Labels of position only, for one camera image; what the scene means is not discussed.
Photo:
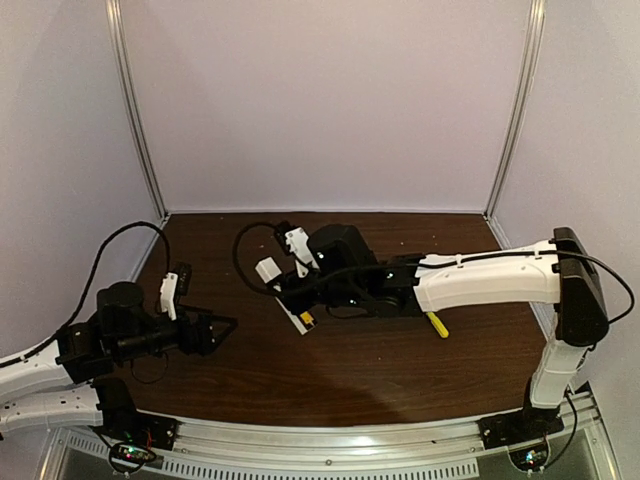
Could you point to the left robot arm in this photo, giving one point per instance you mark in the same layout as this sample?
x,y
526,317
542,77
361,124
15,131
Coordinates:
x,y
67,380

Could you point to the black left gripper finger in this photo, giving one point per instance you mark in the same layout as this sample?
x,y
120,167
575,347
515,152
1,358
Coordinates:
x,y
214,329
207,341

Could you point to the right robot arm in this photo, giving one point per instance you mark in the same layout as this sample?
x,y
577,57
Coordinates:
x,y
335,268

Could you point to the white remote control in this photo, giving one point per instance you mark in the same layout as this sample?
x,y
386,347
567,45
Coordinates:
x,y
304,322

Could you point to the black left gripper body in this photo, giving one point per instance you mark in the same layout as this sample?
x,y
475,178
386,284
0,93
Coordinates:
x,y
188,331

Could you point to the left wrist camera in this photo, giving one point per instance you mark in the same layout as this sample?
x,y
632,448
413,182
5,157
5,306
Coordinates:
x,y
174,285

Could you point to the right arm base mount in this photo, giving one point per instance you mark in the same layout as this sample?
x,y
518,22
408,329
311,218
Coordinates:
x,y
523,425

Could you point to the aluminium corner post left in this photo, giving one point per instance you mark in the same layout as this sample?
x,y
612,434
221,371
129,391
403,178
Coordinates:
x,y
116,29

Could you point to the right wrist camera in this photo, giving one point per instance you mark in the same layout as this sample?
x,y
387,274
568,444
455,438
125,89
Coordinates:
x,y
294,258

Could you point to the yellow handled screwdriver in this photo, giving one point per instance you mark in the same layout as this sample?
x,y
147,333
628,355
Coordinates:
x,y
438,325

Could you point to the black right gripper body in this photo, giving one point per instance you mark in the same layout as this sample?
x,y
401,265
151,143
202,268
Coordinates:
x,y
291,291

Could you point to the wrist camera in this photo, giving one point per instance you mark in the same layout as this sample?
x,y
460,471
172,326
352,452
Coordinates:
x,y
174,285
294,258

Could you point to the aluminium corner post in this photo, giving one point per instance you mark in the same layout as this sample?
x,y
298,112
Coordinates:
x,y
529,61
116,29

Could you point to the aluminium corner post right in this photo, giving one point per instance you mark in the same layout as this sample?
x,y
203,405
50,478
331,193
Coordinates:
x,y
529,61

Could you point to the aluminium front rail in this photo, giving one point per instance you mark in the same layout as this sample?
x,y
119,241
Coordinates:
x,y
582,450

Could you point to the perforated cable tray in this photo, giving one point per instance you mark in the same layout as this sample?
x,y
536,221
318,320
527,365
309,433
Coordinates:
x,y
85,457

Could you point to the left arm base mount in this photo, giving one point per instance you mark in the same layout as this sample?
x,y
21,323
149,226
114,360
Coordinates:
x,y
143,429

